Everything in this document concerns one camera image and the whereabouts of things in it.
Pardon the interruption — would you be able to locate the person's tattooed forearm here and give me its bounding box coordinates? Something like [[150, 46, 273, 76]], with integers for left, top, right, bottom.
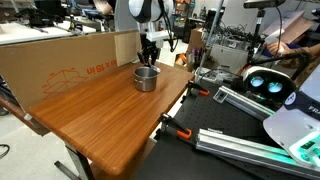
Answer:
[[282, 42, 320, 60]]

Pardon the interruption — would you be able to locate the small background cardboard box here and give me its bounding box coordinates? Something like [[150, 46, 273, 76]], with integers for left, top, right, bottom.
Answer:
[[187, 27, 207, 55]]

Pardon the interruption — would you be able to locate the white plastic crate with cables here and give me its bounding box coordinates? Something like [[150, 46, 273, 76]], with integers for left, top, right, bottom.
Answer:
[[209, 31, 250, 74]]

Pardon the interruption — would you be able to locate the white Franka robot base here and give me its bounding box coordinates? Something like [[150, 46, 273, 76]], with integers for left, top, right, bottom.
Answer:
[[262, 64, 320, 170]]

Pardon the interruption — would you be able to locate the person's bare hand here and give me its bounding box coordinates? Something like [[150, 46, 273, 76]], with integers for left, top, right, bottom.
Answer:
[[265, 41, 285, 57]]

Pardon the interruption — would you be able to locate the grey metal table leg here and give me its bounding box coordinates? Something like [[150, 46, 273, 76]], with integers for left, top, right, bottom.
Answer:
[[54, 143, 92, 180]]

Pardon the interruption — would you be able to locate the white VR headset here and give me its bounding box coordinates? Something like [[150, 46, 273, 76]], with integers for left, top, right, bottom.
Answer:
[[241, 65, 298, 105]]

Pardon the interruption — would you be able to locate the black floor cable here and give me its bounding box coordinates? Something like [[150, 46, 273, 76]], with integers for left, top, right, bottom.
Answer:
[[0, 143, 11, 160]]

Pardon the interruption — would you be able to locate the silver metal pot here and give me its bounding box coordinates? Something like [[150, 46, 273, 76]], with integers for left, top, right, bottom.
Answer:
[[133, 65, 159, 93]]

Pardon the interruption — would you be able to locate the orange handled black clamp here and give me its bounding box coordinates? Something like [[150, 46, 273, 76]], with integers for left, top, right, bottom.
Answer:
[[158, 112, 194, 141], [185, 80, 211, 98]]

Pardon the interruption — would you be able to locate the brown cardboard box red print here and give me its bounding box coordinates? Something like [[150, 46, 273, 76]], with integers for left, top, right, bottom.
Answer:
[[0, 29, 143, 113]]

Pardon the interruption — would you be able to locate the flat cardboard sheet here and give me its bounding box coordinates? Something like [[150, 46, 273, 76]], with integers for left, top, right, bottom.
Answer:
[[262, 9, 315, 45]]

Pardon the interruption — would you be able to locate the black camera on stand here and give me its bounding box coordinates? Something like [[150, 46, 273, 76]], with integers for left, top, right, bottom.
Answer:
[[242, 0, 288, 65]]

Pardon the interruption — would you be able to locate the black optical breadboard table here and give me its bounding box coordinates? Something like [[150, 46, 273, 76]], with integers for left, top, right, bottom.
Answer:
[[134, 79, 320, 180]]

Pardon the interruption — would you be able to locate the slanted silver metal pole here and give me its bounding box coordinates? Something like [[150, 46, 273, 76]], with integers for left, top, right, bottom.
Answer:
[[194, 0, 225, 83]]

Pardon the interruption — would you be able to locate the short aluminium profile rail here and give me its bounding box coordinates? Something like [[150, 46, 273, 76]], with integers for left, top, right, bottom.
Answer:
[[212, 85, 277, 122]]

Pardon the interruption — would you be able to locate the long aluminium profile rail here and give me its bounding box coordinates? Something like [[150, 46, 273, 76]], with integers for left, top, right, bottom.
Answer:
[[195, 127, 320, 180]]

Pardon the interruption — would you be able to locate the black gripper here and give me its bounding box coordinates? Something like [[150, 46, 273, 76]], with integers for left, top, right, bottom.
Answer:
[[137, 31, 162, 66]]

